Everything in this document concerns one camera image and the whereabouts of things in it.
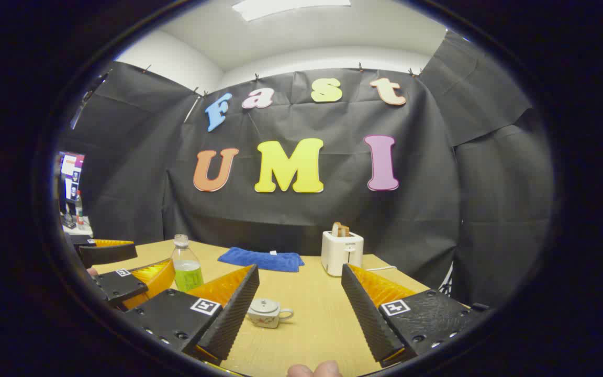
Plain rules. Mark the computer monitor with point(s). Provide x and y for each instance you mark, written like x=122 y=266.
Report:
x=73 y=167

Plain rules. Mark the white ceramic teacup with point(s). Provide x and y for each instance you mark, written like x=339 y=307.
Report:
x=268 y=319

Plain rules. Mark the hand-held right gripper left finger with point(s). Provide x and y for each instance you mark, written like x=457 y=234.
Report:
x=228 y=319

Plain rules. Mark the small red capped bottle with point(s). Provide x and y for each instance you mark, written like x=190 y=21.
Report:
x=79 y=209

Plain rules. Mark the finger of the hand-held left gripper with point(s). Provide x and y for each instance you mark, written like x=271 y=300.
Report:
x=121 y=287
x=108 y=254

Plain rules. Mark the ceiling light panel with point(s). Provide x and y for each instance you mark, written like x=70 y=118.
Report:
x=291 y=7

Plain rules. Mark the blue towel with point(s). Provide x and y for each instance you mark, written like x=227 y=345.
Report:
x=262 y=259

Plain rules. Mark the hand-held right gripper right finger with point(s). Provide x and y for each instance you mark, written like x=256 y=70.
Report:
x=367 y=319

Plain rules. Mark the white toaster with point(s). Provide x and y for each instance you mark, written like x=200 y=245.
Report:
x=339 y=256

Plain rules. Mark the green label water bottle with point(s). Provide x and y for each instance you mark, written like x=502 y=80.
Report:
x=186 y=275

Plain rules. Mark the brown toast slice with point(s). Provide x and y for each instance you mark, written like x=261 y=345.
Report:
x=335 y=229
x=345 y=231

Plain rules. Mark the white side desk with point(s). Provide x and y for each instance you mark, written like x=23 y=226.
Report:
x=79 y=229

